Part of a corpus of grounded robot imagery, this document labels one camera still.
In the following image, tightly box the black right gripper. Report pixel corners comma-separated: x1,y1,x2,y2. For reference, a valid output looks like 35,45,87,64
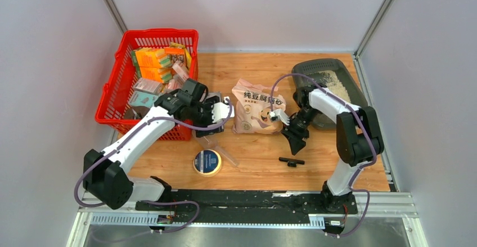
281,106,320,155

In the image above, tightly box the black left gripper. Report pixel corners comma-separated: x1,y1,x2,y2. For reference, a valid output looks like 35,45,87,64
188,96,222,138

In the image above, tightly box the clear plastic scoop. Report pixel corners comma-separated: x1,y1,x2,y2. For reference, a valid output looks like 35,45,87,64
193,135,240,167

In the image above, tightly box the pink cat litter bag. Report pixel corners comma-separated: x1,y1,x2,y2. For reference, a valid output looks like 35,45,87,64
232,79,286,134

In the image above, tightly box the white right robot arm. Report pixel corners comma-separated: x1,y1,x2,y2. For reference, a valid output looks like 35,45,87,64
281,86,384,213

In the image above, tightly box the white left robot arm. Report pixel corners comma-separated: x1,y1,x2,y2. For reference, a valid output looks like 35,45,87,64
74,79,234,210

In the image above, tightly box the grey pink box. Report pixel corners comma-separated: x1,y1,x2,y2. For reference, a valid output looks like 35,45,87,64
133,78,164,95

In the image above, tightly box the teal box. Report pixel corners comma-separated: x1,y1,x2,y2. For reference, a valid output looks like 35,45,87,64
128,91,159,108

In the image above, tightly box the dark grey litter box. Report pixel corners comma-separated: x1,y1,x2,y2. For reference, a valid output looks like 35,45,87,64
291,59,368,131

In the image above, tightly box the white red wrapped pack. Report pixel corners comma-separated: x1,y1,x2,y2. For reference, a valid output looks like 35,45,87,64
172,60,190,85

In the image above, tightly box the tape roll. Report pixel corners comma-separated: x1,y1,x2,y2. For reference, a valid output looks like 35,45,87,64
193,149,222,177

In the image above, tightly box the yellow orange snack pack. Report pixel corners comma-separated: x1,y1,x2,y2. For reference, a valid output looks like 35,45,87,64
164,42,192,69

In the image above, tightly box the orange green sponge pack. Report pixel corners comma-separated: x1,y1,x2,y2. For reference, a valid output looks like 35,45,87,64
133,47,171,69

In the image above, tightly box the red plastic basket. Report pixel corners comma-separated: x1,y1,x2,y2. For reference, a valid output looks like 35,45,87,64
95,28,199,134

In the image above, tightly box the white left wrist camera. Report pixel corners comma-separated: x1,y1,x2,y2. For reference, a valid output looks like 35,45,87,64
212,96,235,125

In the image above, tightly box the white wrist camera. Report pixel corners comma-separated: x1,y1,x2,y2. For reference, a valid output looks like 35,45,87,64
212,96,235,125
269,109,290,125

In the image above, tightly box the black T-shaped bracket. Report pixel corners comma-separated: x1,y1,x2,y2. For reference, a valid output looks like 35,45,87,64
278,157,305,167

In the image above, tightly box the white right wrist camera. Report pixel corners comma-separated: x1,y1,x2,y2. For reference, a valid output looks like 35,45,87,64
269,109,290,125

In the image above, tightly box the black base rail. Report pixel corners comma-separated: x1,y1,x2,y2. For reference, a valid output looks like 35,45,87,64
134,188,358,224

